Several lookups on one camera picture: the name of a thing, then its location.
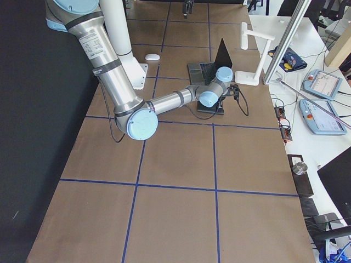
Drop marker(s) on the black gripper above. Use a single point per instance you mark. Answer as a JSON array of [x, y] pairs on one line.
[[221, 105], [188, 5]]

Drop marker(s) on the black mouse pad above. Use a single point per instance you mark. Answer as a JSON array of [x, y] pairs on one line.
[[216, 108]]

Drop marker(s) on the grey laptop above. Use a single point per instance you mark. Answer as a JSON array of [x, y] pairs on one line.
[[202, 73]]

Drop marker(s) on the white computer mouse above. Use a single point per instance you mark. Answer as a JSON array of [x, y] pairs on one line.
[[152, 57]]

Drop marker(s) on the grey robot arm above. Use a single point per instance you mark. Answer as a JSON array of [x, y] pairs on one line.
[[101, 29]]

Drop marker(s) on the black usb hub left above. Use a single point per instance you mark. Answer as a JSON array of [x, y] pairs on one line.
[[280, 112]]

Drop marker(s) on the black usb hub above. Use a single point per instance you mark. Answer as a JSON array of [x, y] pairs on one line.
[[285, 131], [280, 112]]

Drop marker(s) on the navy space pattern pouch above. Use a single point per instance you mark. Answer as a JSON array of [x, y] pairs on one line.
[[291, 61]]

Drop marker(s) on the black usb hub right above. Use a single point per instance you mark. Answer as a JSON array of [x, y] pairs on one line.
[[285, 131]]

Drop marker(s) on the metal rod tool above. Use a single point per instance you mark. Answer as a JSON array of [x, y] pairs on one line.
[[330, 113]]

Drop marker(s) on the teach pendant far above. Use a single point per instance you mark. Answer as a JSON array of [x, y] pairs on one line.
[[322, 84]]

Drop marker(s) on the teach pendant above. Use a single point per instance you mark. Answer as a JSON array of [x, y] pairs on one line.
[[322, 84], [318, 121]]

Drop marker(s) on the teach pendant near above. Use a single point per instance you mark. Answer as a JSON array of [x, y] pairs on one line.
[[318, 121]]

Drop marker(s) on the brown paper table cover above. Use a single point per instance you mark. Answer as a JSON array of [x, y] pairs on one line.
[[201, 189]]

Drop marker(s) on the metal cylinder cup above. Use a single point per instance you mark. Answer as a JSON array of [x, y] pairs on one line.
[[299, 168]]

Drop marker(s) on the black box under cup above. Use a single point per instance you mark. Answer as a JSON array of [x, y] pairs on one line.
[[302, 183]]

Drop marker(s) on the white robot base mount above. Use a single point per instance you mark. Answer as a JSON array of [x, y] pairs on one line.
[[116, 25]]

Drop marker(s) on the aluminium frame post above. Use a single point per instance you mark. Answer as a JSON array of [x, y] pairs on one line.
[[296, 10]]

